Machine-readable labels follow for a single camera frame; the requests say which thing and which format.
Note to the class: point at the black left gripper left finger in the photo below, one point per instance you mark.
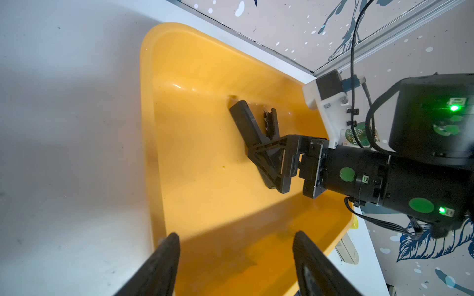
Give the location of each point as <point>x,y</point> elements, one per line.
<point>157,276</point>

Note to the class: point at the black pruning pliers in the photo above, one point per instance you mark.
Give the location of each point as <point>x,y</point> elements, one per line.
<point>248,127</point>

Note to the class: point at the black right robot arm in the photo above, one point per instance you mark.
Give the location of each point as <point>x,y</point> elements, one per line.
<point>420,161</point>

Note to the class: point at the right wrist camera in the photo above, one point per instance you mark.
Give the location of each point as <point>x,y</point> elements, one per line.
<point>327,95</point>

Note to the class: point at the yellow plastic storage box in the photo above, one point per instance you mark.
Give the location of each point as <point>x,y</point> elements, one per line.
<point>236,234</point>

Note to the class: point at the beige pruning pliers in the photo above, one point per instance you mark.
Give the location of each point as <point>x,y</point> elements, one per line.
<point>347,251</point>

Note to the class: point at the green white small bottle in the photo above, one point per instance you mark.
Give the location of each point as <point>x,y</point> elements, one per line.
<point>349,139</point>

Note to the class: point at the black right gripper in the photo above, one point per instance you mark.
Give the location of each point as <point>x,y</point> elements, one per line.
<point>354,172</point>

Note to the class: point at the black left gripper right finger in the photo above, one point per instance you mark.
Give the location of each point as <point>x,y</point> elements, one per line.
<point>316,275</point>

